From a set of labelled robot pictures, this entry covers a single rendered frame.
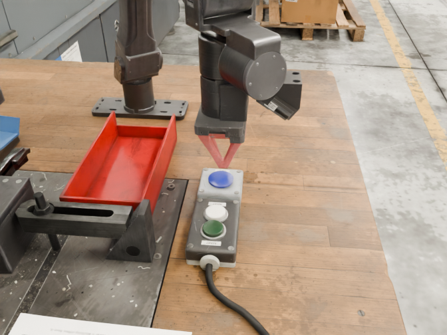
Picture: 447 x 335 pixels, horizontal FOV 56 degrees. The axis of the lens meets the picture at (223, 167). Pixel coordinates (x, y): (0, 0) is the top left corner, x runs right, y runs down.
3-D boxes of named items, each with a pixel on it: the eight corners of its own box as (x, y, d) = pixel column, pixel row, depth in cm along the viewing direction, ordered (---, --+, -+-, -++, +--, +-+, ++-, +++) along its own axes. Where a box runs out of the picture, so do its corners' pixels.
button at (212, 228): (224, 230, 59) (224, 220, 58) (222, 245, 57) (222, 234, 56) (204, 228, 60) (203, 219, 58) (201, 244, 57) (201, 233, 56)
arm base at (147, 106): (181, 85, 83) (187, 70, 88) (82, 81, 84) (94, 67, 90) (183, 120, 87) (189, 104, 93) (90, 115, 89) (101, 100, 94)
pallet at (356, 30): (363, 41, 374) (366, 25, 365) (251, 38, 380) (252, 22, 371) (343, 2, 469) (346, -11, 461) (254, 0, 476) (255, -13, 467)
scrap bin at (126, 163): (177, 139, 81) (175, 113, 78) (146, 232, 61) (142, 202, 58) (117, 137, 82) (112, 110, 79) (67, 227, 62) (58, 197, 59)
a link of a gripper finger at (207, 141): (247, 151, 68) (248, 98, 62) (244, 177, 62) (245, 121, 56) (205, 149, 68) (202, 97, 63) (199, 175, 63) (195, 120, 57)
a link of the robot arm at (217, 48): (256, 84, 54) (258, 30, 50) (219, 95, 52) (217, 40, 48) (228, 67, 59) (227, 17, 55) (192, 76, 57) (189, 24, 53)
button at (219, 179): (234, 179, 69) (234, 169, 67) (232, 195, 65) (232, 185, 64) (209, 178, 69) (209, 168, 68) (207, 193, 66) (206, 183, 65)
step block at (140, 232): (156, 246, 59) (149, 199, 54) (151, 262, 57) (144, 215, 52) (112, 243, 60) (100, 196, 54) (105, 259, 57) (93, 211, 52)
